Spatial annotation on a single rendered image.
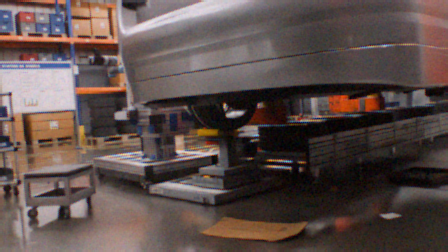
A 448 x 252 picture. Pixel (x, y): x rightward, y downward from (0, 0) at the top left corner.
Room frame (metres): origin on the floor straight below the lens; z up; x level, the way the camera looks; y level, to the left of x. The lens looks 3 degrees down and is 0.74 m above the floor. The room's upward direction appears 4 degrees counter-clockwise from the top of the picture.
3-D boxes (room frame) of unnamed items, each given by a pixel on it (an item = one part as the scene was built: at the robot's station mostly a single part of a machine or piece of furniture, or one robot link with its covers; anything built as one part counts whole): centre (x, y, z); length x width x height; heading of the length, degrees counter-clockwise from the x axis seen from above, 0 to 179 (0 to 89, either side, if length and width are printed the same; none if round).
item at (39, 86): (8.68, 3.68, 0.97); 1.50 x 0.50 x 1.95; 128
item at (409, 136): (4.70, -1.31, 0.14); 2.47 x 0.85 x 0.27; 134
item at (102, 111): (10.87, 2.71, 0.55); 1.40 x 0.80 x 1.09; 130
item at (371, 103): (5.23, -1.73, 0.69); 0.52 x 0.17 x 0.35; 44
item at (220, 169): (3.49, -0.03, 0.32); 0.40 x 0.30 x 0.28; 134
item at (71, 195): (3.23, 1.27, 0.17); 0.43 x 0.36 x 0.34; 170
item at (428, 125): (5.90, -2.56, 0.19); 1.00 x 0.86 x 0.39; 134
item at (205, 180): (3.49, -0.03, 0.13); 0.50 x 0.36 x 0.10; 134
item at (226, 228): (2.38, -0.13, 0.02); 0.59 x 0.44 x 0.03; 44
